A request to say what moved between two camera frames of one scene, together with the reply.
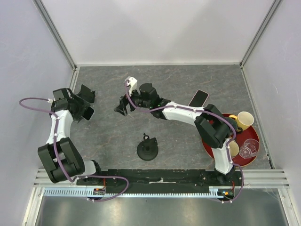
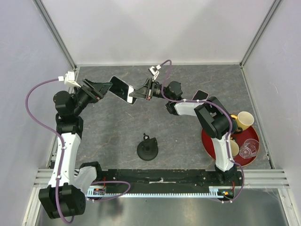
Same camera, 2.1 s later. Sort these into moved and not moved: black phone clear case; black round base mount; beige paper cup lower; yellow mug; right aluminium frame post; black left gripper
Moved: black left gripper; black phone clear case
Not moved: black round base mount; yellow mug; beige paper cup lower; right aluminium frame post
